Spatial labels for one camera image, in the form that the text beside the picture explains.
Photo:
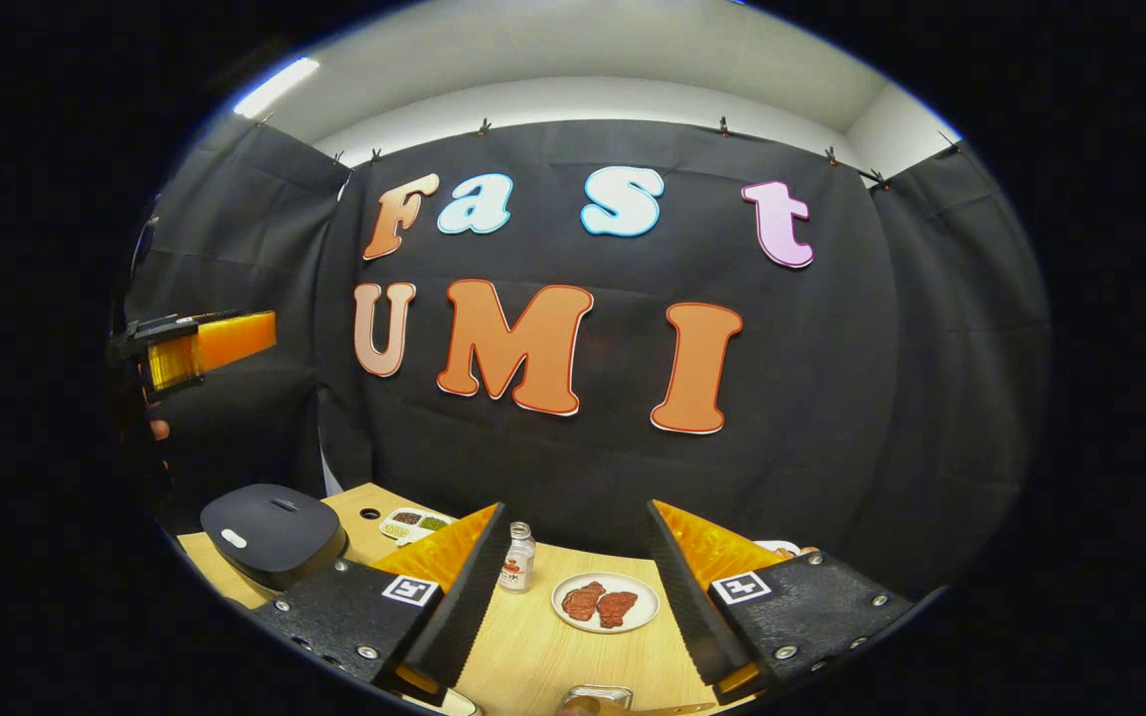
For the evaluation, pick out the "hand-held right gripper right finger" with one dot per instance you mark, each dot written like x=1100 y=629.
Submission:
x=697 y=607

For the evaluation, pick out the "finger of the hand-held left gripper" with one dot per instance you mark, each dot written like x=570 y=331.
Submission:
x=235 y=341

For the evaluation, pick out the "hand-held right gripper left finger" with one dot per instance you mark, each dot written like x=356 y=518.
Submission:
x=469 y=597

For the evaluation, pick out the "wooden spoon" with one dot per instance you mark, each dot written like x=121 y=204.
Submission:
x=633 y=710

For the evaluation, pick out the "dark grey rice cooker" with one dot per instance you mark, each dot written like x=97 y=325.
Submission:
x=270 y=527

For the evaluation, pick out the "clear plastic drink bottle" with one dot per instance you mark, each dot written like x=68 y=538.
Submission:
x=517 y=567

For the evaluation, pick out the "brown meat piece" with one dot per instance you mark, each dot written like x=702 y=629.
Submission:
x=583 y=602
x=618 y=609

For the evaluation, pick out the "white divided bean dish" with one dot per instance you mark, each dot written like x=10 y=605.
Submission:
x=416 y=525

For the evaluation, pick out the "white toaster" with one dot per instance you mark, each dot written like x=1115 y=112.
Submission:
x=767 y=548

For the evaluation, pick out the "white round plate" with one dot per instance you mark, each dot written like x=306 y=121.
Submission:
x=605 y=628

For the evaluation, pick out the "row of black cloth clips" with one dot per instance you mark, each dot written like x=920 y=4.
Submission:
x=482 y=127

